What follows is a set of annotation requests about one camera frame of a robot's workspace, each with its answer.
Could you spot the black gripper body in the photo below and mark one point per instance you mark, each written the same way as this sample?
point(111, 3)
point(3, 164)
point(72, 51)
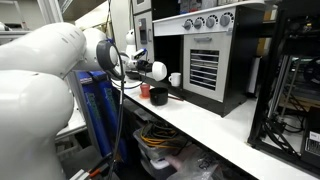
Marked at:
point(144, 66)

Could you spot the white bowl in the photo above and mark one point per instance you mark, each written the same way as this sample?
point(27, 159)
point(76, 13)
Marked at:
point(160, 70)

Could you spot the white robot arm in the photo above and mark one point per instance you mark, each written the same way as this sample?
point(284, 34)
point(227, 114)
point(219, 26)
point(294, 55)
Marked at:
point(33, 100)

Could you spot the translucent orange cup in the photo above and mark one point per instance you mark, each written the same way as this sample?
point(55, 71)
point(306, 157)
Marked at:
point(145, 90)

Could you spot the orange saucer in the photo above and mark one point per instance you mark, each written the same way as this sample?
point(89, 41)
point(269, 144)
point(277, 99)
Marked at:
point(143, 97)

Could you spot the black mug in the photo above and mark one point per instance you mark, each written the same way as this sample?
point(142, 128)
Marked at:
point(158, 96)

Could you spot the white mug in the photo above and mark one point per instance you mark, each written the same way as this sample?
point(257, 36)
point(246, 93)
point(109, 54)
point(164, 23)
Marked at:
point(176, 79)

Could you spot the white toy refrigerator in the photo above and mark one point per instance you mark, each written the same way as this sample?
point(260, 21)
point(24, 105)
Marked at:
point(143, 30)

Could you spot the wooden stick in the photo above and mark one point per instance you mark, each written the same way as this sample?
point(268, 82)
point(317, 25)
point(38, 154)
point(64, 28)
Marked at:
point(176, 98)

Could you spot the blue hockey box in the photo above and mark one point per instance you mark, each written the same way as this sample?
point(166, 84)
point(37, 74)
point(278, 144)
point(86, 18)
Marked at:
point(96, 116)
point(111, 110)

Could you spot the pink plastic item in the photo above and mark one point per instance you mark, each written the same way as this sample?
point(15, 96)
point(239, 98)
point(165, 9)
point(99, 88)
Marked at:
point(181, 156)

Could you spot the clear plastic bag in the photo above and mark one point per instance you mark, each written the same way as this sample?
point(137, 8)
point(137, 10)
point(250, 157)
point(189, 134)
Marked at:
point(200, 166)

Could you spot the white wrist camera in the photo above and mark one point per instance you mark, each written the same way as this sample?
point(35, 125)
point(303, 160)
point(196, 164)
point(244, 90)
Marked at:
point(140, 54)

